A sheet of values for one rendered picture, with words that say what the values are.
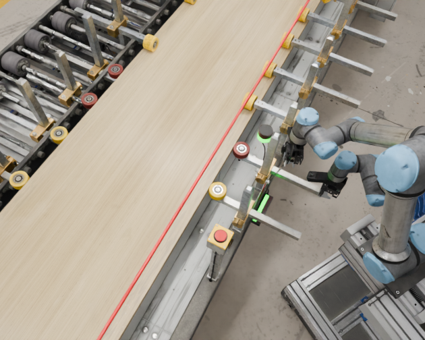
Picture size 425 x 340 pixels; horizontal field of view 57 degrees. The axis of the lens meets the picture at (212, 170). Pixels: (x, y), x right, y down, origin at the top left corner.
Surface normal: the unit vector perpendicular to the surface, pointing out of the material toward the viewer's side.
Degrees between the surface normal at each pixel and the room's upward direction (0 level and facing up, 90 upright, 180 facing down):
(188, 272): 0
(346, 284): 0
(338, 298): 0
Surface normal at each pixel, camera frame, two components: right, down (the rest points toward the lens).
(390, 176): -0.90, 0.29
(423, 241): 0.16, -0.54
